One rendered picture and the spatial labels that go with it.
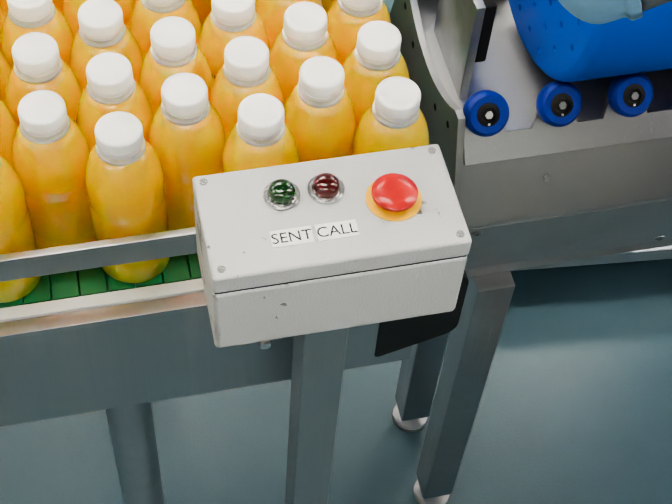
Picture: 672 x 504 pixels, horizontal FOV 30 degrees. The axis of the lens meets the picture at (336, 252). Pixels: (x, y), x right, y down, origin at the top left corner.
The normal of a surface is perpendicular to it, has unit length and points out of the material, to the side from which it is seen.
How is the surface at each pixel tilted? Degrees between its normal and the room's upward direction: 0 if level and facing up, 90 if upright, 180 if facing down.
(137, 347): 90
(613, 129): 52
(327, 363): 90
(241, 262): 0
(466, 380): 90
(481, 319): 90
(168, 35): 0
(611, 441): 0
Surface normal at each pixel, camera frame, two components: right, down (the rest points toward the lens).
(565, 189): 0.22, 0.56
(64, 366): 0.21, 0.80
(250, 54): 0.05, -0.58
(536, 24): -0.98, 0.14
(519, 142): 0.21, 0.27
